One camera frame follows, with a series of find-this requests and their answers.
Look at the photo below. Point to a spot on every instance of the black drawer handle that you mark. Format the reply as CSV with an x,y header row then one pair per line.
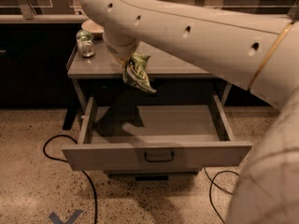
x,y
159,157

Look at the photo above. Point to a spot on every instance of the white ceramic bowl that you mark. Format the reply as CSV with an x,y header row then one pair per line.
x,y
95,29

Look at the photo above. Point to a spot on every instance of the grey metal counter cabinet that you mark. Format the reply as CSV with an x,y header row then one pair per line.
x,y
176,82

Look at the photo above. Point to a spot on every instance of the green jalapeno chip bag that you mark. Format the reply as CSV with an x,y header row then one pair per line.
x,y
134,72

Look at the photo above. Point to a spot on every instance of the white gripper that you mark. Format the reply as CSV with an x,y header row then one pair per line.
x,y
121,51

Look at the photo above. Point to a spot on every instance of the blue tape floor mark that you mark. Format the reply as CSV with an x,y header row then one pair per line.
x,y
70,218

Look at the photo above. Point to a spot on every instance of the open grey top drawer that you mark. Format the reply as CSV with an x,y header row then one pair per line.
x,y
114,139

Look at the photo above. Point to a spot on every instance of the green soda can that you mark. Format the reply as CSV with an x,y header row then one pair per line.
x,y
85,43

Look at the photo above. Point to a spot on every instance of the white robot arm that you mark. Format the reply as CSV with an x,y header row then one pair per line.
x,y
257,53

